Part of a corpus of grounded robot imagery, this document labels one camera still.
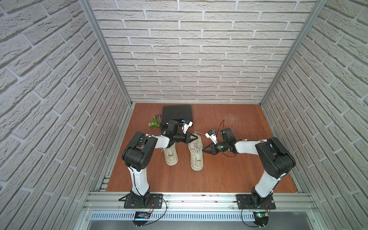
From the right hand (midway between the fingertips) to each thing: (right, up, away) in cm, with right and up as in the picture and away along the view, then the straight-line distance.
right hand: (205, 150), depth 90 cm
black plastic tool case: (-25, +25, +17) cm, 39 cm away
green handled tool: (-35, +18, +17) cm, 43 cm away
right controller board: (+26, -30, -19) cm, 44 cm away
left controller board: (-35, -30, -20) cm, 50 cm away
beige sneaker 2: (-6, +1, -3) cm, 7 cm away
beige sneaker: (-21, -2, -6) cm, 22 cm away
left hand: (-4, +9, 0) cm, 10 cm away
